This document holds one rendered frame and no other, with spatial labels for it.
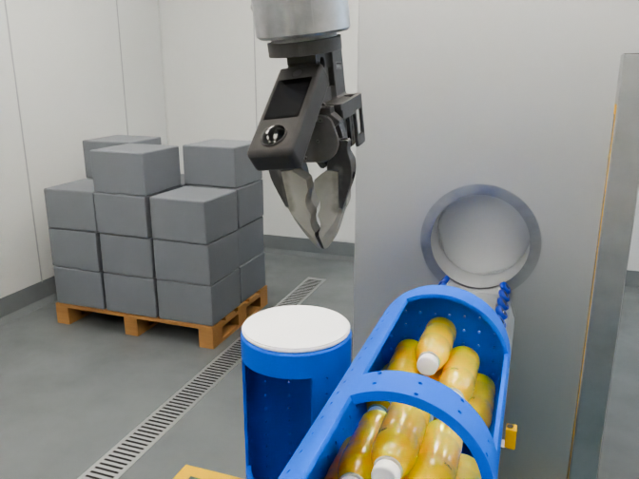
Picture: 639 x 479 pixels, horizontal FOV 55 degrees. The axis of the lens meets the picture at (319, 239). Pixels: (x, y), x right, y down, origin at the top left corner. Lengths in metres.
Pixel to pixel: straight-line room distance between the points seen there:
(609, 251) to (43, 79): 4.16
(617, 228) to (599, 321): 0.21
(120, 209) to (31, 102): 1.24
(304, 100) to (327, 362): 1.01
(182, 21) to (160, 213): 2.61
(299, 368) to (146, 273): 2.56
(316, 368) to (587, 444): 0.66
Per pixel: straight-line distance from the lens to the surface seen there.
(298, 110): 0.55
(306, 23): 0.57
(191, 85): 5.91
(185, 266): 3.76
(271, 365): 1.48
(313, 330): 1.55
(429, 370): 1.17
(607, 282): 1.46
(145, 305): 4.03
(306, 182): 0.62
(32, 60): 4.84
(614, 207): 1.41
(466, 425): 0.90
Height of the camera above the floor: 1.67
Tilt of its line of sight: 16 degrees down
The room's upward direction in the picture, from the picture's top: straight up
